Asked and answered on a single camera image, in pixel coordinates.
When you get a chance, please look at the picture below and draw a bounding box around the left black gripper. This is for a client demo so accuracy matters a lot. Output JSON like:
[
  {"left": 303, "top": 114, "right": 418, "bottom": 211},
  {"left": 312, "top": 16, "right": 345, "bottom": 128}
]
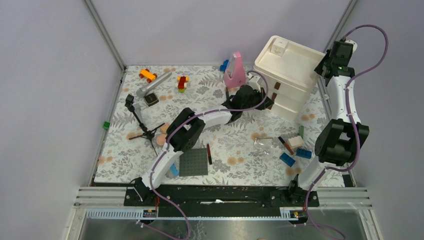
[{"left": 241, "top": 87, "right": 274, "bottom": 112}]

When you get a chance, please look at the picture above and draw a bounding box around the cream three-drawer organizer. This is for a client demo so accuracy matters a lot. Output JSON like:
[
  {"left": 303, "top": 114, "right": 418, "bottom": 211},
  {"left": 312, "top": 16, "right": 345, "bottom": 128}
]
[{"left": 253, "top": 35, "right": 325, "bottom": 121}]

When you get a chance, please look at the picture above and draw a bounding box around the clear plastic bag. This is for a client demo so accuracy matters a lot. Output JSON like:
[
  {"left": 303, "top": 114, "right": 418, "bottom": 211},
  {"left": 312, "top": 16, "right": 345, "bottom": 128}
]
[{"left": 253, "top": 137, "right": 276, "bottom": 155}]

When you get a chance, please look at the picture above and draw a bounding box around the white cosmetic box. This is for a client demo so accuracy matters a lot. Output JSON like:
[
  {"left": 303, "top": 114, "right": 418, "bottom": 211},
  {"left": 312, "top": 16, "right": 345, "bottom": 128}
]
[{"left": 270, "top": 38, "right": 289, "bottom": 57}]

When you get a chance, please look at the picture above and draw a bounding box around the brown red makeup pencil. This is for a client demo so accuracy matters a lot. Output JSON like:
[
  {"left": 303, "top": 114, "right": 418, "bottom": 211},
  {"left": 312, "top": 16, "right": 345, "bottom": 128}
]
[{"left": 278, "top": 136, "right": 295, "bottom": 155}]

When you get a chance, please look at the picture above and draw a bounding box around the dark red lipstick tube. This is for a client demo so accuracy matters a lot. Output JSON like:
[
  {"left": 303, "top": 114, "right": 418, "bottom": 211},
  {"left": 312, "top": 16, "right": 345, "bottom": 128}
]
[{"left": 206, "top": 144, "right": 213, "bottom": 165}]

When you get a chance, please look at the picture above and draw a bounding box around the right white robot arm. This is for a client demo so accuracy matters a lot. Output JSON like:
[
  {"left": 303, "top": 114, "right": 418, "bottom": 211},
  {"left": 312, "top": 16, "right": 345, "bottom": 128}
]
[{"left": 286, "top": 39, "right": 370, "bottom": 206}]

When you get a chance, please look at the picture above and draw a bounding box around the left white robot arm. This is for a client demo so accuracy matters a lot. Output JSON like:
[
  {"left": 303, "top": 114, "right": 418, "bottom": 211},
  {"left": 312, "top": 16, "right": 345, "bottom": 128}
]
[{"left": 133, "top": 70, "right": 274, "bottom": 206}]

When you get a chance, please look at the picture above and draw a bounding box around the small peach makeup sponge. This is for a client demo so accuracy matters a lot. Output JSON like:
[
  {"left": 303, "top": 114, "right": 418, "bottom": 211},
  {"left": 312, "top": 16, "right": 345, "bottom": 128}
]
[{"left": 159, "top": 123, "right": 170, "bottom": 134}]

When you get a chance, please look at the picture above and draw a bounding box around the round peach makeup sponge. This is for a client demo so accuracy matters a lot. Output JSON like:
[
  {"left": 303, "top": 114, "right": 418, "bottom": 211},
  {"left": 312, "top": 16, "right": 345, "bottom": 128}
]
[{"left": 155, "top": 133, "right": 167, "bottom": 146}]

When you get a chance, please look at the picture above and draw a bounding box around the blue toy brick back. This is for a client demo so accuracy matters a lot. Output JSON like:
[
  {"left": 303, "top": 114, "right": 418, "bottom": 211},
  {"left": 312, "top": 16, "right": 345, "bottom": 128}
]
[{"left": 219, "top": 59, "right": 229, "bottom": 72}]

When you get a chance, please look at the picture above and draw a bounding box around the green mascara tube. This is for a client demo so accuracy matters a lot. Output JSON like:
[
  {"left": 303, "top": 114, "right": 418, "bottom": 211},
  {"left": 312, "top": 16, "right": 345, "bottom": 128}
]
[{"left": 298, "top": 125, "right": 305, "bottom": 139}]

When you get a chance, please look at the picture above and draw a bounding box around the red yellow toy figure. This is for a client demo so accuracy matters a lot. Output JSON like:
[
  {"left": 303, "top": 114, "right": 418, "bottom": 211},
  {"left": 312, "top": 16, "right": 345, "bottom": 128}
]
[{"left": 176, "top": 76, "right": 190, "bottom": 93}]

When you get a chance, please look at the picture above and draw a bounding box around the cream lego brick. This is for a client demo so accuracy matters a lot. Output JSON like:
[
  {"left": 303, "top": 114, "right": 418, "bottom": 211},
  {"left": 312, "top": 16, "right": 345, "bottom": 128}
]
[{"left": 287, "top": 135, "right": 305, "bottom": 149}]

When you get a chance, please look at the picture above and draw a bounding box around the blue lego brick left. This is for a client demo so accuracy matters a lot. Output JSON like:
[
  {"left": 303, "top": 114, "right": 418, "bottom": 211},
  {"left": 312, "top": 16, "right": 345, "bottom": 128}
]
[{"left": 279, "top": 152, "right": 296, "bottom": 167}]

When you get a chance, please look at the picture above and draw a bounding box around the blue lego brick right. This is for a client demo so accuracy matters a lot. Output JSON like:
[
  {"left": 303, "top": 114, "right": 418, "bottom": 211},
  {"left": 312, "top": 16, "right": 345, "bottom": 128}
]
[{"left": 295, "top": 148, "right": 312, "bottom": 159}]

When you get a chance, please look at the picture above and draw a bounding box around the grey lego baseplate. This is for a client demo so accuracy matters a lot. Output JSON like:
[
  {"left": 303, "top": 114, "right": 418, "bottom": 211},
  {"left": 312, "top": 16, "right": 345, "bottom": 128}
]
[{"left": 179, "top": 148, "right": 209, "bottom": 177}]

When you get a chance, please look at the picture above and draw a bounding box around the black square compact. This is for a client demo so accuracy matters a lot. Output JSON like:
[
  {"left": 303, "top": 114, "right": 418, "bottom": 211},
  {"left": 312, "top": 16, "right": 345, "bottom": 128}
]
[{"left": 143, "top": 92, "right": 159, "bottom": 107}]

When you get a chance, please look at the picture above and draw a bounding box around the blue grey lego brick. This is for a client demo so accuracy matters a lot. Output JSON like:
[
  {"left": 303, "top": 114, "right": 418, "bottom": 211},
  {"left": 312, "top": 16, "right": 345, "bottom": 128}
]
[{"left": 169, "top": 164, "right": 179, "bottom": 178}]

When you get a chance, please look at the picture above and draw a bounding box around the orange toy car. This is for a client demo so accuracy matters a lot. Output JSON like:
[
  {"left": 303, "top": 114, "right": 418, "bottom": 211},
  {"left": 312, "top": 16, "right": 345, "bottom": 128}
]
[{"left": 139, "top": 68, "right": 158, "bottom": 83}]

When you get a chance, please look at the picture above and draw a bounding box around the grey microphone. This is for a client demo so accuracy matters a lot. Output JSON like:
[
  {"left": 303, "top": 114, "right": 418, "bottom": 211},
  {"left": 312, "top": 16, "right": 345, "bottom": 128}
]
[{"left": 136, "top": 71, "right": 173, "bottom": 98}]

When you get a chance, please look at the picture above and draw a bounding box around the black mini tripod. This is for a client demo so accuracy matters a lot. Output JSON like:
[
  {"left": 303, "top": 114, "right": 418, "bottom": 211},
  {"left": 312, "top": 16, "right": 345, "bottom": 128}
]
[{"left": 124, "top": 94, "right": 164, "bottom": 156}]

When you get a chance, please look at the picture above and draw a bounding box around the green clip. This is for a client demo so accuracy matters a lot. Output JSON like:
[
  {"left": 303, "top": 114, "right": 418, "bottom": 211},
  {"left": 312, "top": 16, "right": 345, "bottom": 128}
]
[{"left": 102, "top": 121, "right": 110, "bottom": 130}]

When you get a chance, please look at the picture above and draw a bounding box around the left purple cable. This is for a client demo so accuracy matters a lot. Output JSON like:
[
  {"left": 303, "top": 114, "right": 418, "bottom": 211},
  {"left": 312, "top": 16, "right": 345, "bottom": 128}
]
[{"left": 135, "top": 70, "right": 270, "bottom": 240}]

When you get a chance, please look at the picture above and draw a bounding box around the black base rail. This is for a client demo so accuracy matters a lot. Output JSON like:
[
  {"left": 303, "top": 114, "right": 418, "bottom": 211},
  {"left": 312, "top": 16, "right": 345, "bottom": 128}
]
[{"left": 124, "top": 180, "right": 320, "bottom": 218}]

